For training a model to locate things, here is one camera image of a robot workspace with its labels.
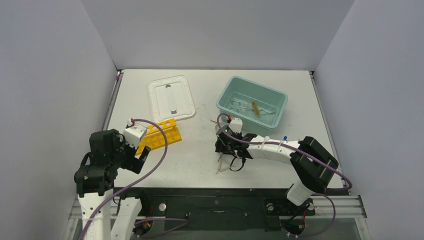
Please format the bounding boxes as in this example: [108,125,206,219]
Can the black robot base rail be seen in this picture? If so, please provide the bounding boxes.
[109,187,316,233]

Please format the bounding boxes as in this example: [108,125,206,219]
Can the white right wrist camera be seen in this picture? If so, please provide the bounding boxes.
[227,116,243,134]

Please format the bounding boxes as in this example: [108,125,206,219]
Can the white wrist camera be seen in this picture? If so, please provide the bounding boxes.
[227,116,243,134]
[122,118,147,150]

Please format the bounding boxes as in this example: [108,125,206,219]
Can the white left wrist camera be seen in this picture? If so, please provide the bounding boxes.
[122,118,147,150]

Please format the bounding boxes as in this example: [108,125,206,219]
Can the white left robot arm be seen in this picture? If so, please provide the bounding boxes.
[74,126,151,240]

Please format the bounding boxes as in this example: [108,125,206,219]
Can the white plastic bin lid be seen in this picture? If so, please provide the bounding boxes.
[148,75,196,122]

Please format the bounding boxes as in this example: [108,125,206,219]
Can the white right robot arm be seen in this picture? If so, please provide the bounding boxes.
[215,127,339,214]

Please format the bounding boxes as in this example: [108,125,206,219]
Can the metal crucible tongs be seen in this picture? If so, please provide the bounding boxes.
[230,100,277,116]

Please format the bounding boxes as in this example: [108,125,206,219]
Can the teal plastic bin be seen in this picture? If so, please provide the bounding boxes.
[216,76,289,136]

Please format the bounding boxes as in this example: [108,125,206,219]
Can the yellow test tube rack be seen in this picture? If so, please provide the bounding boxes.
[135,118,183,156]

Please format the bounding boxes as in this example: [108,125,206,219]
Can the brown test tube brush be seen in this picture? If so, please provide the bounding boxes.
[251,101,261,118]

